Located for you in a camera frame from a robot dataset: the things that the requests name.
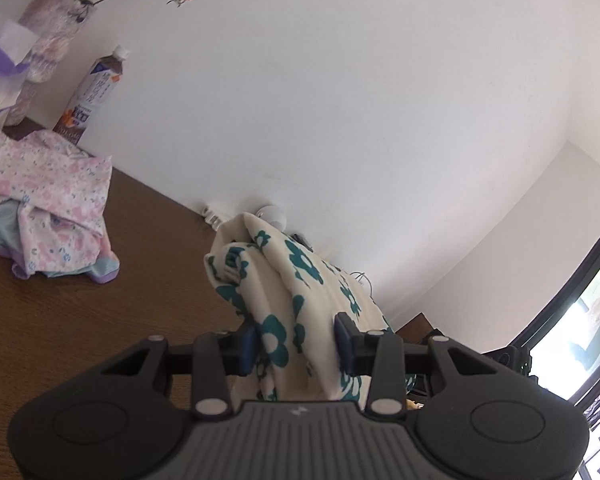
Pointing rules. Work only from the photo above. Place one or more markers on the white robot-shaped speaker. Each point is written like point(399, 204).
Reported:
point(275, 216)

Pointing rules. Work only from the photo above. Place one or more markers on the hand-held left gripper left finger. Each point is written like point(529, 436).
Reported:
point(247, 347)

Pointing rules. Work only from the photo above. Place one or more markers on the pink floral garment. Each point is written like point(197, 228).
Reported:
point(50, 185)

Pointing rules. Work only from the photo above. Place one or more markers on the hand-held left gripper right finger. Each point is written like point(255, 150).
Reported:
point(344, 342)

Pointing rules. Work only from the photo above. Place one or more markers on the white plastic clips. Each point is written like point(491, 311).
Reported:
point(211, 216)

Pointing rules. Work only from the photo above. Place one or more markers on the plastic tea bottle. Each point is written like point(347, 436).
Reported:
point(92, 95)

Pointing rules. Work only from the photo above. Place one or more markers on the purple textured vase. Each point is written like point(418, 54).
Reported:
point(50, 25)

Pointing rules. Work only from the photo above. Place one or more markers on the pile of pastel clothes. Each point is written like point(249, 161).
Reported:
point(2, 232)

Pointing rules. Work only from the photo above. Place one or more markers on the cream dress with teal flowers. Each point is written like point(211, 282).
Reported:
point(310, 300)

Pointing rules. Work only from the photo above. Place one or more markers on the black door frame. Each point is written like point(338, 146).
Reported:
point(565, 290)

